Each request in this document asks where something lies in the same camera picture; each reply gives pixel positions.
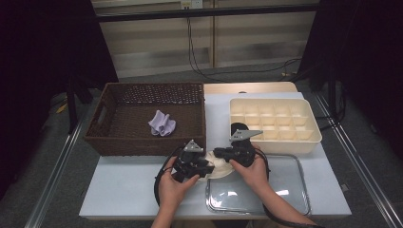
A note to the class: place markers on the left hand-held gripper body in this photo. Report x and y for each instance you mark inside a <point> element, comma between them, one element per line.
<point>187,164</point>

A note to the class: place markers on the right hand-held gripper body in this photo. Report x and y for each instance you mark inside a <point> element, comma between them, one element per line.
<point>242,153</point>

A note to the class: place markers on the cream sock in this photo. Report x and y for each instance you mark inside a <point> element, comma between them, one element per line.
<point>211,156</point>
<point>223,171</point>

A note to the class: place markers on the black sock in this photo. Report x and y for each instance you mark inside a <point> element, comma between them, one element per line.
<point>237,128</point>

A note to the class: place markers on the cream compartment organizer box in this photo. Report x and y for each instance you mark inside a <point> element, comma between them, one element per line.
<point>285,147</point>

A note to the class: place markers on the brown woven basket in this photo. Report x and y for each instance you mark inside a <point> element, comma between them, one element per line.
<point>126,139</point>

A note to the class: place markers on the person's right hand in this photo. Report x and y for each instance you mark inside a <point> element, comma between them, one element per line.
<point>256,175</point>

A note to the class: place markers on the person's left hand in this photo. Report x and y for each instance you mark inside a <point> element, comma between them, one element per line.
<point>176,193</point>

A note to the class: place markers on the purple sock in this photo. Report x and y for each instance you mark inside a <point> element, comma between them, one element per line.
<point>161,125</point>

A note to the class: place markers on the black stand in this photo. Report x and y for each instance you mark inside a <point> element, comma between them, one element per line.
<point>72,110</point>
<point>332,95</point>

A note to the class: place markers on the beige window blind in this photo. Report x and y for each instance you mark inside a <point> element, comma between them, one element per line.
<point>152,47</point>

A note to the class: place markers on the yellow floor tag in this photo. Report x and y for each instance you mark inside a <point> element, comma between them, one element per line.
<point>61,108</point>

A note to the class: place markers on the black horizontal bar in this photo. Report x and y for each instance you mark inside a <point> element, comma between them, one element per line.
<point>206,12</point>

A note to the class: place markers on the black curtain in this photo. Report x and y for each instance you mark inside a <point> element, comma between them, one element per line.
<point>374,47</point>
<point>31,47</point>

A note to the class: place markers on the metal floor rail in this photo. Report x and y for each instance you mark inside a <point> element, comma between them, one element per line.
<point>374,190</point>
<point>50,190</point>

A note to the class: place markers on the white wall outlet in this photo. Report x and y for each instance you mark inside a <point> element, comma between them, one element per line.
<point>196,3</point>

